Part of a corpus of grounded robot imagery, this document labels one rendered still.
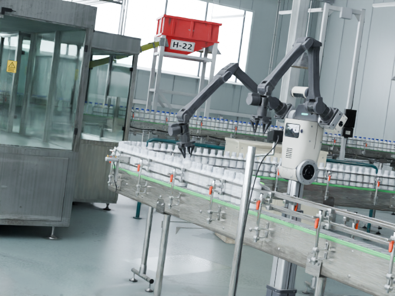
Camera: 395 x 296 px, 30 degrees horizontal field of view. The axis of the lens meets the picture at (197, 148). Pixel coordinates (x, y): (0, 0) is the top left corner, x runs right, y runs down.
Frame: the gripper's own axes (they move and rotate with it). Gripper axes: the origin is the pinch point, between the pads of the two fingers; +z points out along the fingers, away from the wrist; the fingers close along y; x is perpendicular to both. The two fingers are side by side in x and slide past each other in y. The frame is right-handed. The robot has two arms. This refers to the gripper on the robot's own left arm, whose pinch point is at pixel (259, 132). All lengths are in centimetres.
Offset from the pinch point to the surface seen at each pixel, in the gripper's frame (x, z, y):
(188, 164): 42, 25, -18
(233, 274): -91, 57, -67
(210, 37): 616, -115, 322
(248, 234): -32, 52, -21
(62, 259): 273, 140, -2
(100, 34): 539, -84, 117
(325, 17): 484, -157, 428
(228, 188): -4.3, 32.5, -18.0
